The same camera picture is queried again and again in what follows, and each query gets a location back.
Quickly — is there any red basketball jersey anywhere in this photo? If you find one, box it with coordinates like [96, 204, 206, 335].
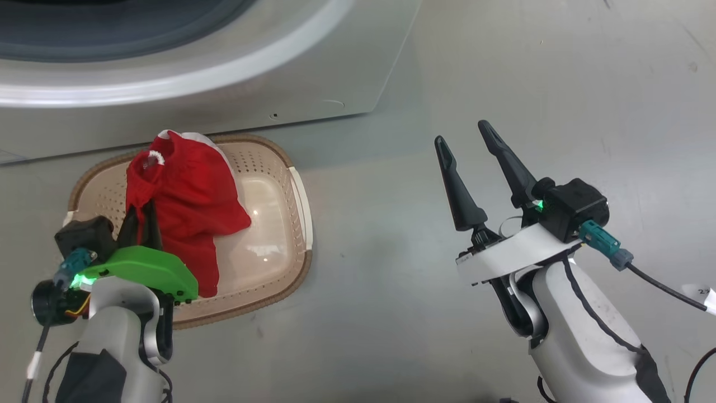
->
[125, 130, 252, 298]

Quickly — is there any right camera cable teal plug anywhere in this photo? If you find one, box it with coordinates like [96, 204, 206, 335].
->
[579, 220, 716, 314]

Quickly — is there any white tag on right cable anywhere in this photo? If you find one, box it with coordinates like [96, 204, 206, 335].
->
[696, 284, 716, 314]

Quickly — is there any white front-load washing machine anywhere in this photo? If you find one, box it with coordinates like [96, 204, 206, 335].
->
[0, 0, 423, 166]

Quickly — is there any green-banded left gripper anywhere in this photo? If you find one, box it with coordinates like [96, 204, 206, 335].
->
[31, 200, 199, 326]

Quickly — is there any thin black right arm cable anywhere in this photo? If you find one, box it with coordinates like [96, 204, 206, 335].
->
[562, 260, 644, 353]

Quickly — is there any cream perforated laundry basket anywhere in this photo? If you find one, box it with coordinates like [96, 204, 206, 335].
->
[64, 133, 314, 330]

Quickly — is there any camera cable teal plug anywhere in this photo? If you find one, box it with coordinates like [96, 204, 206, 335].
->
[22, 249, 97, 403]
[579, 220, 716, 314]

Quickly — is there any left camera cable teal plug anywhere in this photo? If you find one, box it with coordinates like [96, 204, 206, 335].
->
[22, 249, 97, 403]

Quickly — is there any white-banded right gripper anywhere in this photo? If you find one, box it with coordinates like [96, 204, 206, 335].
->
[435, 120, 582, 286]

